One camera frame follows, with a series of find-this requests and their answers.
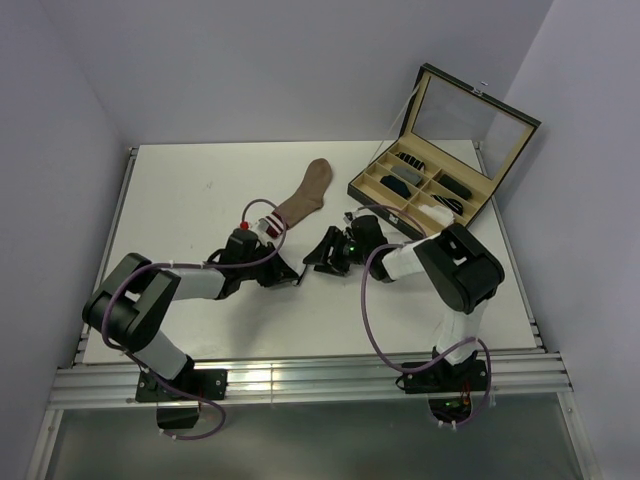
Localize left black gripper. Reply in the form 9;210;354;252
239;241;298;288

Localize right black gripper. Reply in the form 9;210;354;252
303;225;370;277

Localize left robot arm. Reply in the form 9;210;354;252
82;228;306;399

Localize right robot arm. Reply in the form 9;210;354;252
303;215;505;390

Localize grey rolled sock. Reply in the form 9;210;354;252
391;165;423;186

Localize white rolled sock in box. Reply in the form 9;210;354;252
418;204;455;228

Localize black white striped rolled sock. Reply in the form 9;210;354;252
396;152;426;172

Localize dark striped rolled sock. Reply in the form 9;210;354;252
432;195;464;216

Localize black compartment storage box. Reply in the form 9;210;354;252
347;63;541;239

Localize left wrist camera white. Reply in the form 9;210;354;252
239;217;279;239

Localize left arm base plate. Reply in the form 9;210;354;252
135;369;228;403

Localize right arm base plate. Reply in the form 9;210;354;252
395;357;490;394

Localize aluminium frame rail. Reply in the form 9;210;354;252
46;352;573;410

